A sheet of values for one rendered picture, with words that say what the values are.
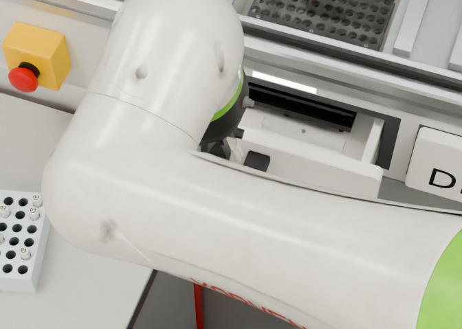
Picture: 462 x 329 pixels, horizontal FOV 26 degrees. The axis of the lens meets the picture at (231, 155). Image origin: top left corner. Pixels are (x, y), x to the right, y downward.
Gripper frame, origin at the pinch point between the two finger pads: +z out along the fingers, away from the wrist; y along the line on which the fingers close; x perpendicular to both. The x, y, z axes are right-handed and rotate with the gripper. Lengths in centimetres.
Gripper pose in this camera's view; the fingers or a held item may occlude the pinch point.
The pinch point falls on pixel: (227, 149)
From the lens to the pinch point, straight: 115.4
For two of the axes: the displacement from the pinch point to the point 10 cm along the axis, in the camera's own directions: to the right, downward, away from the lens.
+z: 1.1, 2.4, 9.6
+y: -3.1, 9.3, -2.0
